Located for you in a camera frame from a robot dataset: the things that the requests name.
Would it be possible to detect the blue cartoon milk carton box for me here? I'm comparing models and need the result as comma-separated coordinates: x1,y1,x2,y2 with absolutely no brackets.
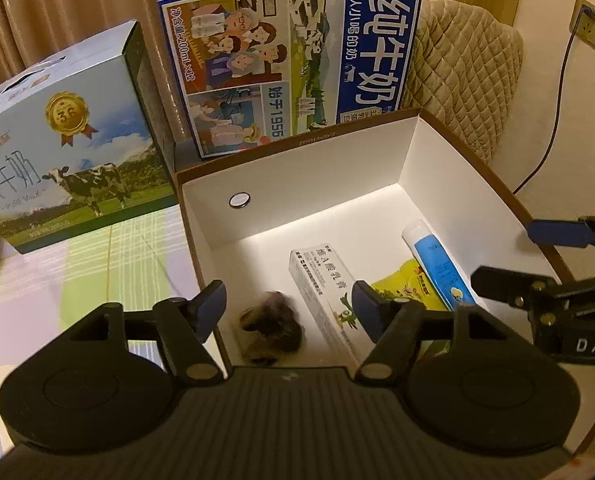
158,0,422,160

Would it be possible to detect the yellow snack packet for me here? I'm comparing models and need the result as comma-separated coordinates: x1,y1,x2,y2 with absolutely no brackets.
371,259,448,311

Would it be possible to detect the brown cardboard storage box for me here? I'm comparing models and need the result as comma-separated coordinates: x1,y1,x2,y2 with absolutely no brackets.
176,110,573,367

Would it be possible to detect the black power cable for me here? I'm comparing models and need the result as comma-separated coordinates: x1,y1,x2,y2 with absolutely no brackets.
511,4,595,196

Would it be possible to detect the blue white hand cream tube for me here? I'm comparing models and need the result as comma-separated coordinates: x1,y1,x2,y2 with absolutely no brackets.
401,220,475,311

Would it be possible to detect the beige quilted cushion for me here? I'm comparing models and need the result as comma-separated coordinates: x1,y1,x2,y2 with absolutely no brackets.
401,0,523,162

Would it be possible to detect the dark brown velvet scrunchie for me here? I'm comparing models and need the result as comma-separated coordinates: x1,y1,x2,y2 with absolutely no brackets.
239,290,303,366

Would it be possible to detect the white ointment box green bird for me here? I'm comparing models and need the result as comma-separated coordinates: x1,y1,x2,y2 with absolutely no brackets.
289,244,375,372

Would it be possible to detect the checkered bed sheet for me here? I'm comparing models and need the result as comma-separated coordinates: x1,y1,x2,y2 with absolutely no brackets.
0,206,198,456

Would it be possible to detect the green cow milk carton box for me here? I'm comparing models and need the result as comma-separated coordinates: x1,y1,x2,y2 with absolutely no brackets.
0,20,177,252

